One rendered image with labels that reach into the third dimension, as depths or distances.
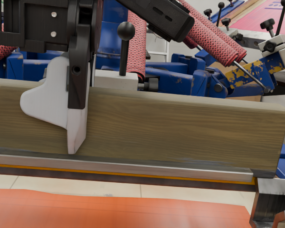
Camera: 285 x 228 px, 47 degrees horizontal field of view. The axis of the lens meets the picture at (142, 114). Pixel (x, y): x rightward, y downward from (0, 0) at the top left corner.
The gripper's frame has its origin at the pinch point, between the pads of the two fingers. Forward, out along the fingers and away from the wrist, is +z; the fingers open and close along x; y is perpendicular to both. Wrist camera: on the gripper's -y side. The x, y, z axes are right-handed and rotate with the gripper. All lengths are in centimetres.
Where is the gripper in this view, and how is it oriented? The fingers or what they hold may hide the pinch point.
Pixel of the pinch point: (82, 134)
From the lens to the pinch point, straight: 34.4
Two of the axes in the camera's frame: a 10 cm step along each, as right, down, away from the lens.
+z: -1.1, 9.5, 2.8
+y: -9.9, -0.9, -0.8
